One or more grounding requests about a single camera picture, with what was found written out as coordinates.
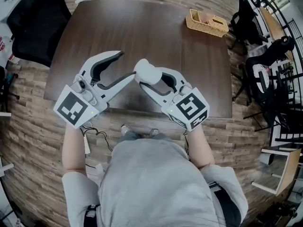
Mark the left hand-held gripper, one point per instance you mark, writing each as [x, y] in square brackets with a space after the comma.
[73, 106]

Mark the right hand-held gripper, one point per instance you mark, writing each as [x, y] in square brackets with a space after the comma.
[189, 107]

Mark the small white object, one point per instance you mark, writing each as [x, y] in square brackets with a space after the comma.
[148, 71]

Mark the person's right forearm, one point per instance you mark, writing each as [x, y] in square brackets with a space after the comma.
[198, 145]

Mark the person's left forearm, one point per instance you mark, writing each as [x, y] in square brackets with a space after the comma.
[73, 148]

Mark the woven tissue box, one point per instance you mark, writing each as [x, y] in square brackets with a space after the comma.
[219, 23]

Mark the person's right shoe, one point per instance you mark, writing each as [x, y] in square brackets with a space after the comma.
[154, 132]

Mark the person's shoe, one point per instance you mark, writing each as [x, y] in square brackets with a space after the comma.
[125, 129]
[154, 132]

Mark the person's blue jeans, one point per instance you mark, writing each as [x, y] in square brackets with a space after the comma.
[142, 137]

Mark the dark wooden table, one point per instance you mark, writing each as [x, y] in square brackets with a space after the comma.
[142, 32]

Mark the person's left shoe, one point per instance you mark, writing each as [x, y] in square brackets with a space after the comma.
[125, 129]

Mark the wicker basket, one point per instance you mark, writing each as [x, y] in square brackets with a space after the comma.
[203, 28]

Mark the pink cup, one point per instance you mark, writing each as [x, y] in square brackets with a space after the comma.
[206, 16]

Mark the black office chair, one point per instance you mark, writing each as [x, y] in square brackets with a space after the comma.
[6, 84]
[38, 27]
[246, 25]

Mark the clear water bottle red label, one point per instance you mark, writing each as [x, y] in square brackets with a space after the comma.
[3, 45]
[13, 55]

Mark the black chair with white cushion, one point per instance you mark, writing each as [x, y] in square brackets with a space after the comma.
[262, 74]

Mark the person's grey shirt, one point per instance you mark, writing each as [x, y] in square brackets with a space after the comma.
[154, 185]

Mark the grey bin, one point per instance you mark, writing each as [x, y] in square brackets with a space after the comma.
[266, 159]

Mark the black metal rack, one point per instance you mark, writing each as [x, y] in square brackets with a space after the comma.
[288, 107]

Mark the white table with wooden top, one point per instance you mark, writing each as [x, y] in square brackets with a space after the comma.
[287, 171]

